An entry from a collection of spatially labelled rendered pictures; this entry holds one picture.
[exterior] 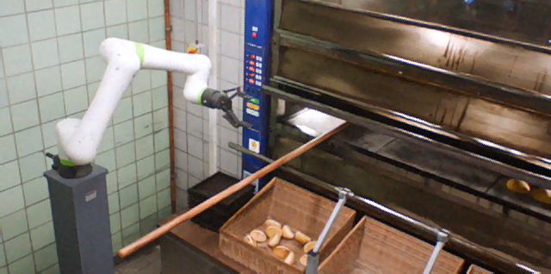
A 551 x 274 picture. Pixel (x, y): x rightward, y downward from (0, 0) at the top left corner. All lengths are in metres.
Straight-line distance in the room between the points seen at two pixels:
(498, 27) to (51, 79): 2.25
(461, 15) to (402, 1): 0.28
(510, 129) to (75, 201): 1.90
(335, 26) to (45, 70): 1.54
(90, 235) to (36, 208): 0.76
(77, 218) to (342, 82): 1.41
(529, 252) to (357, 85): 1.08
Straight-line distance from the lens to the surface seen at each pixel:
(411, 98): 2.74
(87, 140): 2.47
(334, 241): 3.02
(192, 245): 3.28
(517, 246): 2.81
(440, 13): 2.61
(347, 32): 2.83
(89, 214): 2.79
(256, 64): 3.20
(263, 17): 3.10
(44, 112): 3.35
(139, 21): 3.58
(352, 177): 3.07
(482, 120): 2.63
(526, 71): 2.51
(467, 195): 2.79
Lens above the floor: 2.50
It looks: 24 degrees down
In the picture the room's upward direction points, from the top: 3 degrees clockwise
